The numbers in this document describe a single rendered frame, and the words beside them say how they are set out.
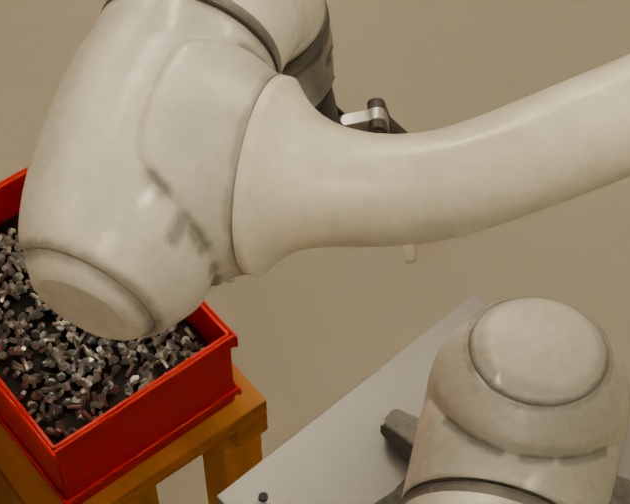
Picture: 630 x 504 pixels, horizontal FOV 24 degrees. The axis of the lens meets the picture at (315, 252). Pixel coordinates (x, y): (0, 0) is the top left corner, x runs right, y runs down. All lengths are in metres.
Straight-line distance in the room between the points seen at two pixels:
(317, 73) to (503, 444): 0.34
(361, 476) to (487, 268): 1.33
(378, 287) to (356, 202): 1.89
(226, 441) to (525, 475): 0.55
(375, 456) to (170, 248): 0.69
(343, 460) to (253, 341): 1.19
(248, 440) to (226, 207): 0.88
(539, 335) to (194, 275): 0.45
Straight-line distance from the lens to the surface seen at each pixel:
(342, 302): 2.57
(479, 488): 1.08
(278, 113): 0.70
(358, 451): 1.35
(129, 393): 1.44
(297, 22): 0.80
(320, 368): 2.49
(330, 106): 0.93
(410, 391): 1.38
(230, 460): 1.57
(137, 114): 0.70
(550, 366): 1.08
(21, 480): 1.50
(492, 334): 1.09
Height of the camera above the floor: 2.09
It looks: 52 degrees down
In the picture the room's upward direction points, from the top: straight up
